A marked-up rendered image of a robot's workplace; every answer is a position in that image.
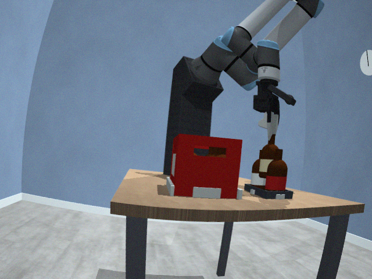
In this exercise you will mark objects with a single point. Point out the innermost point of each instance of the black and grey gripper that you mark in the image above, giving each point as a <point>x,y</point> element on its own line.
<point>266,102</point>

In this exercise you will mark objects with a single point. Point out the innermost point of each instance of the red crate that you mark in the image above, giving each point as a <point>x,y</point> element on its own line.
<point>205,171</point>

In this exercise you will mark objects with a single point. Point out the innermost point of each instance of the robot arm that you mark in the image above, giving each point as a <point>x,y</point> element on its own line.
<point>234,53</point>

